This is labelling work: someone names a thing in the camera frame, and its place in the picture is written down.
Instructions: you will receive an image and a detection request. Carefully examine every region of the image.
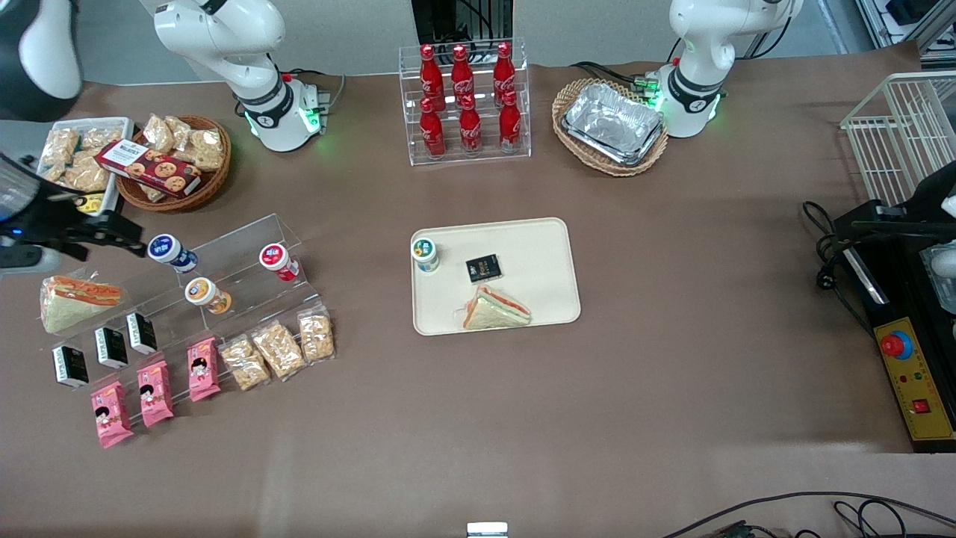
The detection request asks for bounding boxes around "blue cap gum bottle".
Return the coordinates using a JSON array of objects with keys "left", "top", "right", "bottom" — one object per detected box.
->
[{"left": 147, "top": 233, "right": 199, "bottom": 274}]

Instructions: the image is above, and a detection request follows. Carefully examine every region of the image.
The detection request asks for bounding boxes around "black power cable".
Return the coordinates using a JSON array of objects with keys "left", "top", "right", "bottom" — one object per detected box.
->
[{"left": 801, "top": 200, "right": 876, "bottom": 334}]

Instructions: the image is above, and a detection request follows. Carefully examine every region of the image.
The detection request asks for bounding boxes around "green cap gum bottle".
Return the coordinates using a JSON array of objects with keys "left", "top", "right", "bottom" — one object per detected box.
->
[{"left": 411, "top": 237, "right": 441, "bottom": 275}]

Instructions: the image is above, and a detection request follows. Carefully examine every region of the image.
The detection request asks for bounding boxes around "long black cable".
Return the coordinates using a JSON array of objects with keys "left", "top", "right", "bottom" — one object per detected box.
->
[{"left": 660, "top": 491, "right": 956, "bottom": 538}]

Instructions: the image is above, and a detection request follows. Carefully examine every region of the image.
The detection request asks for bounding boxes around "red cola bottle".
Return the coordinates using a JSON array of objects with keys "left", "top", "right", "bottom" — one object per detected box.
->
[
  {"left": 419, "top": 97, "right": 447, "bottom": 161},
  {"left": 450, "top": 45, "right": 476, "bottom": 111},
  {"left": 498, "top": 90, "right": 523, "bottom": 151},
  {"left": 419, "top": 43, "right": 446, "bottom": 113},
  {"left": 457, "top": 96, "right": 483, "bottom": 156},
  {"left": 492, "top": 41, "right": 517, "bottom": 105}
]

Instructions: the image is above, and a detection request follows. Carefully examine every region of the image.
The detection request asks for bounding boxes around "red cookie box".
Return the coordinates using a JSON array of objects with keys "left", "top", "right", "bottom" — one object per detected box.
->
[{"left": 95, "top": 139, "right": 203, "bottom": 200}]

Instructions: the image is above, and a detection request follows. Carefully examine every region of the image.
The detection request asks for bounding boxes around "black arm base cable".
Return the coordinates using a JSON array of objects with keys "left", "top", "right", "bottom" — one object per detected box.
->
[{"left": 571, "top": 60, "right": 659, "bottom": 95}]

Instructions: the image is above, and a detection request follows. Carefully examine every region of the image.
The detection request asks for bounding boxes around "looped black cable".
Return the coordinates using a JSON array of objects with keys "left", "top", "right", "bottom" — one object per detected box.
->
[{"left": 832, "top": 499, "right": 956, "bottom": 538}]

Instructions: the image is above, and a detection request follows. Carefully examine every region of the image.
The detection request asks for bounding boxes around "clear acrylic stepped stand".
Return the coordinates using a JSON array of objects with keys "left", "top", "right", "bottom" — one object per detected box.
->
[{"left": 41, "top": 213, "right": 333, "bottom": 419}]

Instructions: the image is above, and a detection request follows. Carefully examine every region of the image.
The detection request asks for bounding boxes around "pink snack pack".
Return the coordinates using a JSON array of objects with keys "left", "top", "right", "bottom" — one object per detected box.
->
[
  {"left": 137, "top": 360, "right": 175, "bottom": 428},
  {"left": 187, "top": 336, "right": 222, "bottom": 403},
  {"left": 90, "top": 381, "right": 135, "bottom": 449}
]

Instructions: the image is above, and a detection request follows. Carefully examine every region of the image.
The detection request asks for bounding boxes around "small black snack packet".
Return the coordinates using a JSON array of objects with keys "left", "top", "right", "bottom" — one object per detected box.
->
[{"left": 465, "top": 254, "right": 503, "bottom": 285}]

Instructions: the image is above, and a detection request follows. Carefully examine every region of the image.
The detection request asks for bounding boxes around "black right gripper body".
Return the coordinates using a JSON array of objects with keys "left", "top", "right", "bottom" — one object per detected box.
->
[{"left": 0, "top": 179, "right": 84, "bottom": 249}]

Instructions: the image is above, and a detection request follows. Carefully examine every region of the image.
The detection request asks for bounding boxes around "aluminium frame shelf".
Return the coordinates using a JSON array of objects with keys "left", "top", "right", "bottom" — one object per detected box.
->
[{"left": 854, "top": 0, "right": 956, "bottom": 55}]

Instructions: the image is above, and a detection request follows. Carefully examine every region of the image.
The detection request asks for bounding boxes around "grey arm base cable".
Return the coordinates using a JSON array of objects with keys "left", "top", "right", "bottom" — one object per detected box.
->
[{"left": 281, "top": 68, "right": 347, "bottom": 120}]

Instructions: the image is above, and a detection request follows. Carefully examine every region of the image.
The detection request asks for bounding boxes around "dark brown wicker basket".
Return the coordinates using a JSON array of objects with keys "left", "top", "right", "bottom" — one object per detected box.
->
[{"left": 116, "top": 114, "right": 232, "bottom": 214}]

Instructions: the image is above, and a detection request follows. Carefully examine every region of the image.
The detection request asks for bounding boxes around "light wicker basket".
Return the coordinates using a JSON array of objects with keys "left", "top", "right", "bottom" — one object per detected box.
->
[{"left": 551, "top": 78, "right": 670, "bottom": 178}]

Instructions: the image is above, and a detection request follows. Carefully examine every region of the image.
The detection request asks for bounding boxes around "white plastic bin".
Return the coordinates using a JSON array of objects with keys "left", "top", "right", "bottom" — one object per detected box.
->
[{"left": 34, "top": 117, "right": 136, "bottom": 219}]

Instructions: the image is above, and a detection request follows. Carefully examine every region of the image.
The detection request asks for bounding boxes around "clear acrylic bottle rack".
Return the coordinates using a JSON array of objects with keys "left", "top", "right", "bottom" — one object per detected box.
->
[{"left": 398, "top": 39, "right": 533, "bottom": 167}]

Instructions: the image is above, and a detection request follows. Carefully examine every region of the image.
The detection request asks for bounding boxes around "red cap gum bottle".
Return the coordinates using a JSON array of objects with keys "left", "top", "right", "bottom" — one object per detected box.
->
[{"left": 258, "top": 243, "right": 301, "bottom": 283}]

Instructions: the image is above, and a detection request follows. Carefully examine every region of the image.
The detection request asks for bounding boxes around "clear bag of crackers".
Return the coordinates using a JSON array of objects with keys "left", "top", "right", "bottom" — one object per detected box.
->
[
  {"left": 219, "top": 334, "right": 271, "bottom": 392},
  {"left": 297, "top": 305, "right": 335, "bottom": 365},
  {"left": 250, "top": 320, "right": 307, "bottom": 382}
]

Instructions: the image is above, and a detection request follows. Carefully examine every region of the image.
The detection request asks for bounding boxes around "orange cap gum bottle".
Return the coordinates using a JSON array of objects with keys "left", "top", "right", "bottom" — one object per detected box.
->
[{"left": 184, "top": 276, "right": 233, "bottom": 315}]

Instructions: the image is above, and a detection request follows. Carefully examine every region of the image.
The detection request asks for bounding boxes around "small black white box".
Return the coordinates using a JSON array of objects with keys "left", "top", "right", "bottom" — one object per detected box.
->
[
  {"left": 52, "top": 344, "right": 90, "bottom": 389},
  {"left": 94, "top": 327, "right": 129, "bottom": 370},
  {"left": 125, "top": 312, "right": 158, "bottom": 356}
]

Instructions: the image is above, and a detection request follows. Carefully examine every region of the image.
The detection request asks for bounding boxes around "black yellow control box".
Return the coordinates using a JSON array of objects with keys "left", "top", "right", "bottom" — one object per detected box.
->
[{"left": 832, "top": 200, "right": 956, "bottom": 454}]

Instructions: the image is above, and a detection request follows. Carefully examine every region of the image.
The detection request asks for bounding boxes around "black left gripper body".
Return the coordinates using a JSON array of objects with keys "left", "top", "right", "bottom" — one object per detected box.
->
[{"left": 905, "top": 160, "right": 956, "bottom": 223}]

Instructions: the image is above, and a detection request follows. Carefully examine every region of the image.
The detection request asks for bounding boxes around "wrapped triangle sandwich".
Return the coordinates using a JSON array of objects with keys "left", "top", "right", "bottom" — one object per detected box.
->
[
  {"left": 457, "top": 285, "right": 533, "bottom": 331},
  {"left": 39, "top": 273, "right": 123, "bottom": 335}
]

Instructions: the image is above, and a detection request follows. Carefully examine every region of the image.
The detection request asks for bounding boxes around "beige plastic tray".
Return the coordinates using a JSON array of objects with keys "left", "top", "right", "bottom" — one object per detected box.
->
[{"left": 410, "top": 217, "right": 582, "bottom": 337}]

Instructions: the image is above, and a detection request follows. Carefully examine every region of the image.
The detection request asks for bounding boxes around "aluminium foil tray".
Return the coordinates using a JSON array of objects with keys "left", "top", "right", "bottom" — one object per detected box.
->
[{"left": 561, "top": 81, "right": 666, "bottom": 167}]

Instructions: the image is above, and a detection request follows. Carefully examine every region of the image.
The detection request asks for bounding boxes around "white wire basket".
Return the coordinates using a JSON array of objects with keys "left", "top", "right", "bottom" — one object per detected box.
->
[{"left": 839, "top": 71, "right": 956, "bottom": 207}]

